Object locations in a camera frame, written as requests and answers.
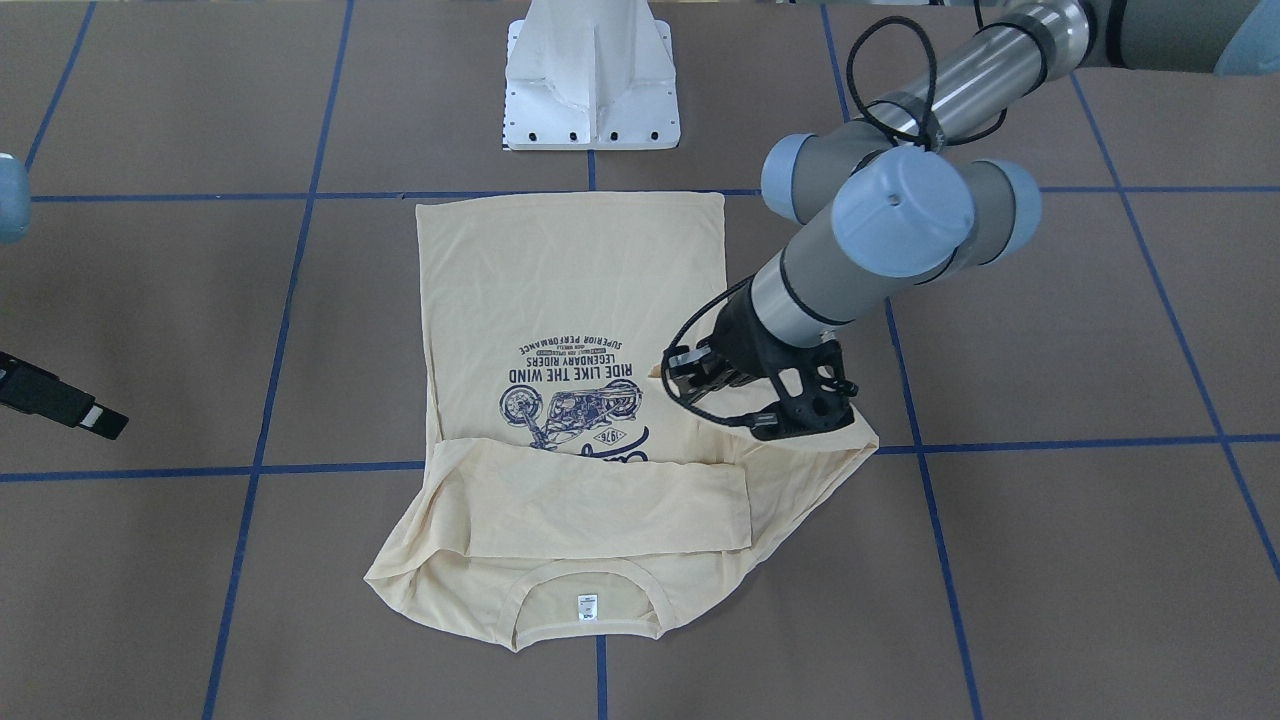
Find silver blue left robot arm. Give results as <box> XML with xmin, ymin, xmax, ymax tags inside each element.
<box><xmin>657</xmin><ymin>1</ymin><xmax>1277</xmax><ymax>414</ymax></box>

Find beige long-sleeve printed shirt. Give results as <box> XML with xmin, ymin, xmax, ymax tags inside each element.
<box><xmin>365</xmin><ymin>192</ymin><xmax>879</xmax><ymax>652</ymax></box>

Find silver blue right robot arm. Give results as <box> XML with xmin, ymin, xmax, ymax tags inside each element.
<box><xmin>1</xmin><ymin>152</ymin><xmax>129</xmax><ymax>439</ymax></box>

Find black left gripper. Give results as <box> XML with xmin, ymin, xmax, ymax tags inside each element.
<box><xmin>663</xmin><ymin>295</ymin><xmax>791</xmax><ymax>401</ymax></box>

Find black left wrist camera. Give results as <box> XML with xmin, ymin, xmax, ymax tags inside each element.
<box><xmin>750</xmin><ymin>337</ymin><xmax>859</xmax><ymax>441</ymax></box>

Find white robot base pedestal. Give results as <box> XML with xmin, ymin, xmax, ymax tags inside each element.
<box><xmin>502</xmin><ymin>1</ymin><xmax>681</xmax><ymax>151</ymax></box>

